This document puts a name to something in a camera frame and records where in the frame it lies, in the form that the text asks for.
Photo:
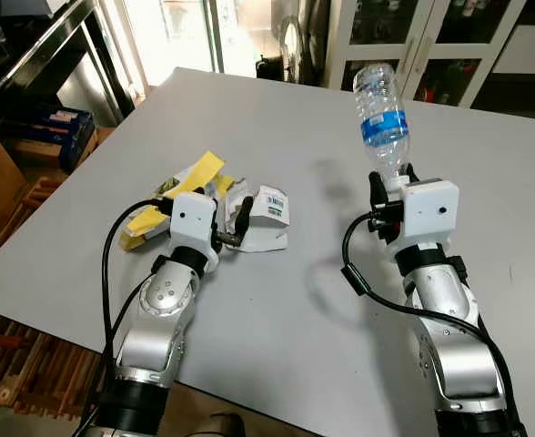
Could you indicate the black standing fan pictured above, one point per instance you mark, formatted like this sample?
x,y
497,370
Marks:
x,y
295,45

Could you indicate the wooden pallet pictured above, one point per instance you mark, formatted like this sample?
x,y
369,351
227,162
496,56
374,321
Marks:
x,y
22,364

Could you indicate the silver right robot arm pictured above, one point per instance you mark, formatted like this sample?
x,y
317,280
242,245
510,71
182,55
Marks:
x,y
449,305

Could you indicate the clear plastic water bottle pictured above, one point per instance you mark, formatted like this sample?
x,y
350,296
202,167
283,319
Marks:
x,y
381,118

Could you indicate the dark metal shelf rack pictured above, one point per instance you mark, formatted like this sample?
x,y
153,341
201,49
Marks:
x,y
40,45

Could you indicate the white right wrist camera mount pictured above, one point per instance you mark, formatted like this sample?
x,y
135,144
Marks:
x,y
429,211

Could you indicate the blue printed box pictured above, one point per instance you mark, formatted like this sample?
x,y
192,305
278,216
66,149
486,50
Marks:
x,y
54,132

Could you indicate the white glass door cabinet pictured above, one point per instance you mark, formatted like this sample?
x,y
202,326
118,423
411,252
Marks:
x,y
413,41

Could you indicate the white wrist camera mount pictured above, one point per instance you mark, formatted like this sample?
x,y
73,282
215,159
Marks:
x,y
429,211
193,220

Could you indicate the yellow crumpled packet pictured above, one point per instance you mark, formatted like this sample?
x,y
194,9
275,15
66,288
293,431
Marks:
x,y
190,180

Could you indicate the white flattened carton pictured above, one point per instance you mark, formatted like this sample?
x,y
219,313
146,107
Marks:
x,y
269,211

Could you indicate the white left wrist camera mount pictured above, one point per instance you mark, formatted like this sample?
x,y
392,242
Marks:
x,y
193,220

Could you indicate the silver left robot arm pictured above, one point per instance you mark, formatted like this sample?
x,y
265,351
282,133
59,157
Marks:
x,y
163,314

